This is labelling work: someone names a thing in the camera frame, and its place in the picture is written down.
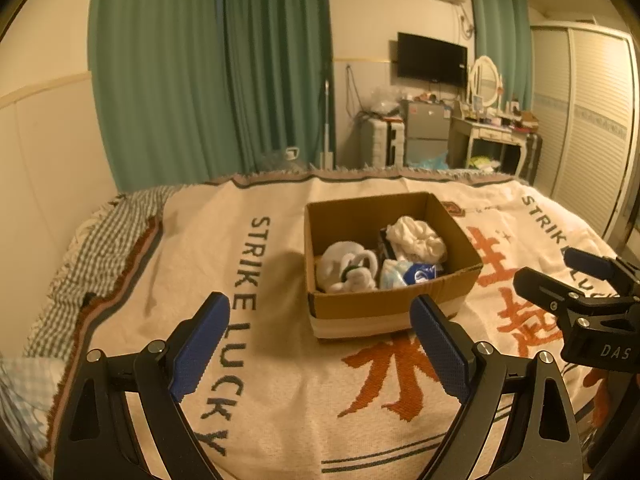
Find white suitcase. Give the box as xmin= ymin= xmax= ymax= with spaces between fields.
xmin=361 ymin=119 xmax=405 ymax=167

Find grey refrigerator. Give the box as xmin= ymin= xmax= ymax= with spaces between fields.
xmin=400 ymin=99 xmax=451 ymax=167

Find white louvred wardrobe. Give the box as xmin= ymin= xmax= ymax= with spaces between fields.
xmin=530 ymin=22 xmax=640 ymax=244

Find wide green curtain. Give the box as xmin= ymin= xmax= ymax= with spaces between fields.
xmin=89 ymin=0 xmax=236 ymax=194

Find white ring-shaped hair band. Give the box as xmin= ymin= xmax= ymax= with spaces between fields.
xmin=341 ymin=251 xmax=379 ymax=287

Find dark suitcase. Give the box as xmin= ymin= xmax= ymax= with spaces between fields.
xmin=522 ymin=132 xmax=544 ymax=184

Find small blue-logo tissue packet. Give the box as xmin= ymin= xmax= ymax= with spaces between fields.
xmin=379 ymin=259 xmax=444 ymax=290

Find light blue checked pillow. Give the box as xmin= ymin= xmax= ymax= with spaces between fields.
xmin=0 ymin=355 xmax=67 ymax=463

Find white cloth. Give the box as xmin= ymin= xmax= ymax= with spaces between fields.
xmin=385 ymin=216 xmax=448 ymax=264

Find checked bed sheet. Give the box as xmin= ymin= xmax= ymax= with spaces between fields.
xmin=25 ymin=185 xmax=189 ymax=362

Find dark green curtain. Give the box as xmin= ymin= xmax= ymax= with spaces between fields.
xmin=220 ymin=0 xmax=335 ymax=172

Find white socks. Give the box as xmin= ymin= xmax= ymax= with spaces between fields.
xmin=316 ymin=241 xmax=379 ymax=295

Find white mop pole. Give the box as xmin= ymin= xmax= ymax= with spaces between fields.
xmin=317 ymin=77 xmax=335 ymax=169

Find white dressing table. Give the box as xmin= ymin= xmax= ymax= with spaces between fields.
xmin=447 ymin=115 xmax=529 ymax=179

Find cream printed blanket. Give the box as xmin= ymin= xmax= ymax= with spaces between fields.
xmin=42 ymin=170 xmax=621 ymax=480

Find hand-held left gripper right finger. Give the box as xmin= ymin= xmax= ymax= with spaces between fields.
xmin=410 ymin=294 xmax=583 ymax=480

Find black wall television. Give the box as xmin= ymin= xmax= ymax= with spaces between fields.
xmin=397 ymin=32 xmax=469 ymax=87

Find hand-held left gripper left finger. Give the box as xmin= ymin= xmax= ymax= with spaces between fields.
xmin=52 ymin=291 xmax=232 ymax=480

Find brown cardboard box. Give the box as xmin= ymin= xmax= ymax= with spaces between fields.
xmin=304 ymin=191 xmax=483 ymax=339

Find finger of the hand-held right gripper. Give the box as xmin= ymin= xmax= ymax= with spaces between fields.
xmin=513 ymin=267 xmax=640 ymax=323
xmin=565 ymin=246 xmax=640 ymax=298

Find white oval mirror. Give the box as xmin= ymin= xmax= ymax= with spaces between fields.
xmin=469 ymin=56 xmax=502 ymax=109

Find blue plastic bag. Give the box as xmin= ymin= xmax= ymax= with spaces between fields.
xmin=410 ymin=152 xmax=450 ymax=171

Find narrow green curtain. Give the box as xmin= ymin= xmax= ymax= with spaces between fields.
xmin=467 ymin=0 xmax=534 ymax=112

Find clear plastic bag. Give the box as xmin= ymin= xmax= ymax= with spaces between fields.
xmin=367 ymin=85 xmax=402 ymax=114

